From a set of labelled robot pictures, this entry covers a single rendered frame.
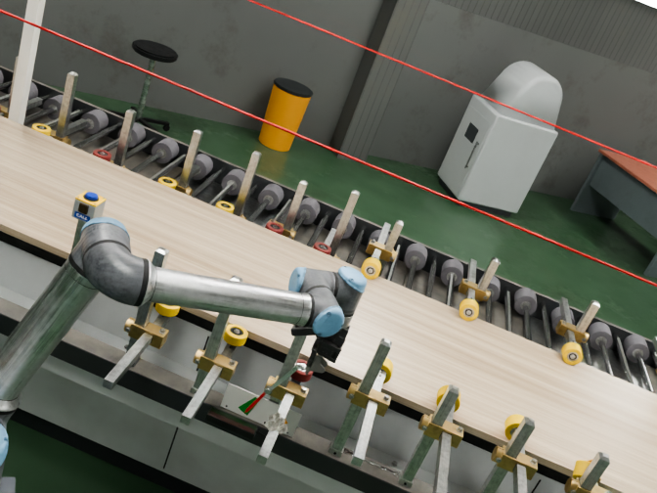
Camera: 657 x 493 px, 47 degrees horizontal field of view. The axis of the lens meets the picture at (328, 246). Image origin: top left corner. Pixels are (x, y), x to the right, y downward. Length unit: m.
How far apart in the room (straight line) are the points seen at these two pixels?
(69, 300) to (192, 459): 1.26
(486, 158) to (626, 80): 2.27
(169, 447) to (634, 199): 6.13
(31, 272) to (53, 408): 0.59
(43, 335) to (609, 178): 7.16
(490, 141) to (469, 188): 0.49
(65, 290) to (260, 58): 5.15
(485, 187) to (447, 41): 1.44
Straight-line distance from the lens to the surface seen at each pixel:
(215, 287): 1.85
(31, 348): 2.04
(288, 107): 6.66
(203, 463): 3.05
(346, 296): 2.12
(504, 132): 7.09
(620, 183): 8.39
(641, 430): 3.22
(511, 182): 7.37
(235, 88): 6.94
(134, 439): 3.11
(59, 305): 1.97
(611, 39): 8.51
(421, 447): 2.50
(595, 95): 8.66
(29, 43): 3.53
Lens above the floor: 2.33
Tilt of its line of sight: 25 degrees down
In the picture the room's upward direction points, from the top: 22 degrees clockwise
